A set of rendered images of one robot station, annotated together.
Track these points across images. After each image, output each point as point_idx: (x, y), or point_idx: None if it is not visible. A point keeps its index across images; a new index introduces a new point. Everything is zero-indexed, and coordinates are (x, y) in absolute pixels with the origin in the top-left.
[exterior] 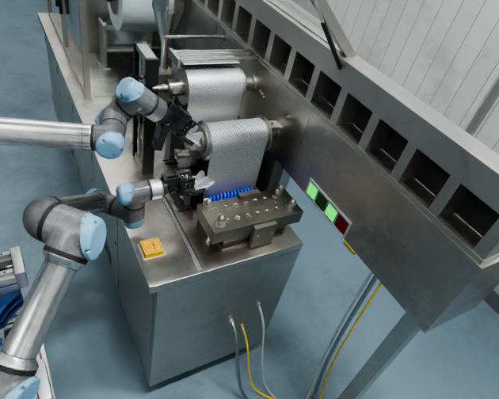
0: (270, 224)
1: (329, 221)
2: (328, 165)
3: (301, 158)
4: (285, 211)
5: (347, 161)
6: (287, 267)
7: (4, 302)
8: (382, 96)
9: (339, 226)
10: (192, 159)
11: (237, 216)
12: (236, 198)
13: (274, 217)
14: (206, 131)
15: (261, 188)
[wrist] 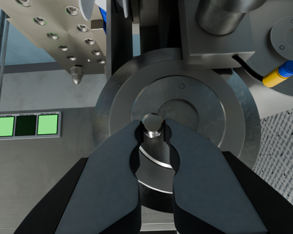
0: (31, 40)
1: (6, 111)
2: (37, 176)
3: (90, 146)
4: (66, 63)
5: (8, 205)
6: None
7: None
8: None
9: None
10: (183, 13)
11: (29, 0)
12: (96, 17)
13: (48, 51)
14: (155, 189)
15: (154, 38)
